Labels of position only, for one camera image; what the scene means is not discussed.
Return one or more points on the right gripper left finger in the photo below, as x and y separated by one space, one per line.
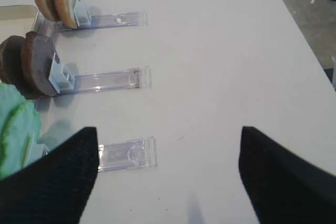
56 188

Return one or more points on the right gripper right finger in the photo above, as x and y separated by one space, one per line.
283 187

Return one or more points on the green lettuce leaf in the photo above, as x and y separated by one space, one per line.
20 126

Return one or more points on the inner brown meat patty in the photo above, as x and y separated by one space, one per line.
11 65

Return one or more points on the brown meat patty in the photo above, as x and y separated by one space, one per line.
37 53
11 65

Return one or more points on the outer brown meat patty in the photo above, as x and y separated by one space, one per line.
37 53

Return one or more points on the white rectangular metal tray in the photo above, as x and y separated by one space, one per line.
13 12

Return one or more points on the clear lettuce holder rail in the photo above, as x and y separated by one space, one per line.
126 154

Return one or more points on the clear patty holder rail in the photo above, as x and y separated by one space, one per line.
64 82

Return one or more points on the clear right bun holder rail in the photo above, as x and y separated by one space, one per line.
85 20

